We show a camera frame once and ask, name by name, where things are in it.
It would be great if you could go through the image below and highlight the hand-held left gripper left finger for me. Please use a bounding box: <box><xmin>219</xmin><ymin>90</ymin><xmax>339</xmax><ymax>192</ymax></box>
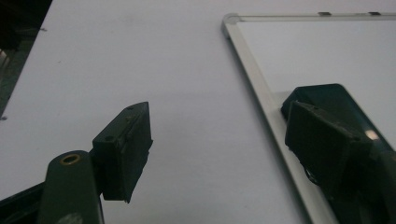
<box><xmin>92</xmin><ymin>101</ymin><xmax>154</xmax><ymax>204</ymax></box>

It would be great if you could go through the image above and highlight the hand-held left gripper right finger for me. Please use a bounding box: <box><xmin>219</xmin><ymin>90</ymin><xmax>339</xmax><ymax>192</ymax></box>
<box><xmin>284</xmin><ymin>99</ymin><xmax>375</xmax><ymax>194</ymax></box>

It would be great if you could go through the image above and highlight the metal-framed whiteboard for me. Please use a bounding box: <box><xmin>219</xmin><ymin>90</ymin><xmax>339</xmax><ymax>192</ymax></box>
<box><xmin>220</xmin><ymin>11</ymin><xmax>396</xmax><ymax>224</ymax></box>

